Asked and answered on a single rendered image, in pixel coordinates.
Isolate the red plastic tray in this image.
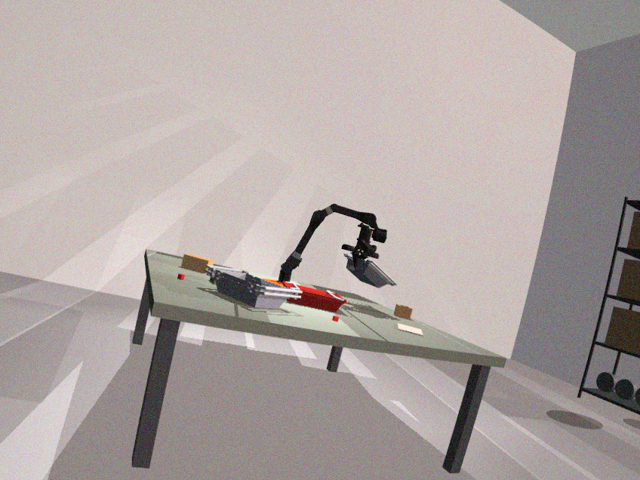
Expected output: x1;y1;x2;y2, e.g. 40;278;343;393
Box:
278;281;351;312

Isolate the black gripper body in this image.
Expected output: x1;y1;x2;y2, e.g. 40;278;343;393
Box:
341;236;379;259

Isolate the orange open-top box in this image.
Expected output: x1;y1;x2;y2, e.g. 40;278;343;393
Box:
394;304;412;320

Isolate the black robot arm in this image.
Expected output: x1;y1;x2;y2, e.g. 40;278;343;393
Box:
276;204;388;284

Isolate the small orange block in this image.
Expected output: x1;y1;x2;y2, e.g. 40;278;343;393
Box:
182;254;214;273

